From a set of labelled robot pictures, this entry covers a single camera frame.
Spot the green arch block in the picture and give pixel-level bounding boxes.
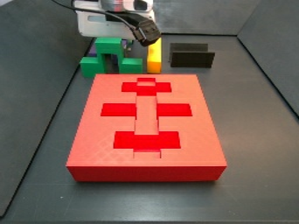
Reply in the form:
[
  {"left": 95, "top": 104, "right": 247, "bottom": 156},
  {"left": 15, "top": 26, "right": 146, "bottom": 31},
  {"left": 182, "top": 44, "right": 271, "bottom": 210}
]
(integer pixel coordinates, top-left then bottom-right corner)
[{"left": 79, "top": 38, "right": 143, "bottom": 78}]

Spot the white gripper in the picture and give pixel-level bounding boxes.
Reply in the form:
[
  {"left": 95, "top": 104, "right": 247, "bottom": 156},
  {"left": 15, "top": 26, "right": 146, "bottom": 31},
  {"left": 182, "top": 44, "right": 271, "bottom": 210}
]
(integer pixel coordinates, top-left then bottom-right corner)
[{"left": 72, "top": 0, "right": 155, "bottom": 39}]

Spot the purple U-shaped block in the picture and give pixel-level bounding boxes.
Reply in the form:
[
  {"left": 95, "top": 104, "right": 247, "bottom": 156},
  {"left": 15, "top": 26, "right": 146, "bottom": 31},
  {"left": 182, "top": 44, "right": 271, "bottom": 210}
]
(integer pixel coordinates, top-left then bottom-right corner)
[{"left": 88, "top": 39, "right": 131, "bottom": 57}]

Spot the yellow long bar block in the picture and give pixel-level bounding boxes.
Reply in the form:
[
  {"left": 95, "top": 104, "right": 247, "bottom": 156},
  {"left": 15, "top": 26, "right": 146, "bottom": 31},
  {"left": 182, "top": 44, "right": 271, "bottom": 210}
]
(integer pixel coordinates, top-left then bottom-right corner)
[{"left": 147, "top": 39, "right": 162, "bottom": 74}]

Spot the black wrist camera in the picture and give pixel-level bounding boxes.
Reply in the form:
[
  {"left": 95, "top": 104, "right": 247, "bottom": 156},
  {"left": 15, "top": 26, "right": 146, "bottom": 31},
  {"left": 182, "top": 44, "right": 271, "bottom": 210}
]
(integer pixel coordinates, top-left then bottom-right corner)
[{"left": 134, "top": 19, "right": 162, "bottom": 46}]

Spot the red slotted board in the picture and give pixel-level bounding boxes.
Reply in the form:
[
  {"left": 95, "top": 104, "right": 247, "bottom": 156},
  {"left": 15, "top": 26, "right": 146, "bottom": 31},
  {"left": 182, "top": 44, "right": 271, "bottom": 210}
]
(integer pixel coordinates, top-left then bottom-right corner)
[{"left": 67, "top": 74, "right": 227, "bottom": 182}]

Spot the black angled fixture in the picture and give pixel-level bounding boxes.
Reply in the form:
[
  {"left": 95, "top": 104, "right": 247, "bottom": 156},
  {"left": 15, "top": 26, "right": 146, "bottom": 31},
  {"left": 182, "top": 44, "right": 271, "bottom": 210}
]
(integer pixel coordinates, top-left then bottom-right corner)
[{"left": 170, "top": 43, "right": 215, "bottom": 68}]

